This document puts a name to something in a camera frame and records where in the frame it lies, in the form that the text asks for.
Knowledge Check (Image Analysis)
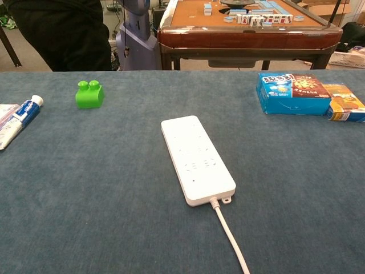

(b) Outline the white power strip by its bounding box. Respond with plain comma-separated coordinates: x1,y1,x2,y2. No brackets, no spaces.
160,115,237,207

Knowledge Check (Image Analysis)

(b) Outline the green toy building block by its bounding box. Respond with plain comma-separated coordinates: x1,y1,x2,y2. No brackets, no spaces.
75,80,106,110

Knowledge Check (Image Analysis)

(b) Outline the purple machine base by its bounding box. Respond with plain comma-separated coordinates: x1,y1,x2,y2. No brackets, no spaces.
115,0,160,71

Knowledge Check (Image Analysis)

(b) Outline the blue table cloth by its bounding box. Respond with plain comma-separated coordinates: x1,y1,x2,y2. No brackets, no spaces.
0,70,365,274

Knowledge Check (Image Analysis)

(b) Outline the blue chocolate cookie box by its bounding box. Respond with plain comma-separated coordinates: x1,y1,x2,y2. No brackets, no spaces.
255,72,332,116

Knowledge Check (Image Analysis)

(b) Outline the brown wooden mahjong table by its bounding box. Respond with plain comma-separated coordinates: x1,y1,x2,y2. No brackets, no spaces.
157,0,344,71

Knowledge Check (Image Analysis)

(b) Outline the black round dice dome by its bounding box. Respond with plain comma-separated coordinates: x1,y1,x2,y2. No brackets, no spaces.
219,0,256,6

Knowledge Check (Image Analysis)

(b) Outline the person in black clothes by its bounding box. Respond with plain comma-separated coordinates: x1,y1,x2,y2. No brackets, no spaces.
6,0,112,72

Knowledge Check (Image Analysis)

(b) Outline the blue white toothpaste tube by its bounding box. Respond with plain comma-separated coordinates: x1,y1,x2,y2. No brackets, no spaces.
0,95,44,151

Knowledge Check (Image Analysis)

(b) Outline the yellow orange biscuit box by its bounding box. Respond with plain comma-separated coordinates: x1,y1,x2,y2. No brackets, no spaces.
322,83,365,123

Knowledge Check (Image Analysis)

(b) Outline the white pink toothpaste box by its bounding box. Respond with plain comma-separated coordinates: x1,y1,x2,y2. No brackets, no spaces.
0,103,21,130

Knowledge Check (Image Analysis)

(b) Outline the white plastic basket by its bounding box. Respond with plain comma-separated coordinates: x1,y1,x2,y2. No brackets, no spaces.
328,51,365,69

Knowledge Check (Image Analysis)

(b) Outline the brown cardboard box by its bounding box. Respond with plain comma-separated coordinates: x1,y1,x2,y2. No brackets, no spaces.
301,0,354,17

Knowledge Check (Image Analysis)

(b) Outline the dark slanted furniture leg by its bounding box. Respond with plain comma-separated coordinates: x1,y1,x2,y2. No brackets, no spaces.
0,25,22,68

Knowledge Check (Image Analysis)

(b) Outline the black slanted pole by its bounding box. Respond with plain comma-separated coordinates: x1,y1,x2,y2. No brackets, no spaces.
332,0,343,28

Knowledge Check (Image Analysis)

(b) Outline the black bag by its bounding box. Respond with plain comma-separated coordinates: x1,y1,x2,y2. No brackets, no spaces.
339,22,365,54

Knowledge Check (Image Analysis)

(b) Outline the black hanging cable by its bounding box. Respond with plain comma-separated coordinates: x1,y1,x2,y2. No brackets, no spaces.
123,0,131,59

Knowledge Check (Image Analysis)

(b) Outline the white power strip cable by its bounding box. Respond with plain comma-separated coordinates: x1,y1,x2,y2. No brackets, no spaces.
209,196,251,274

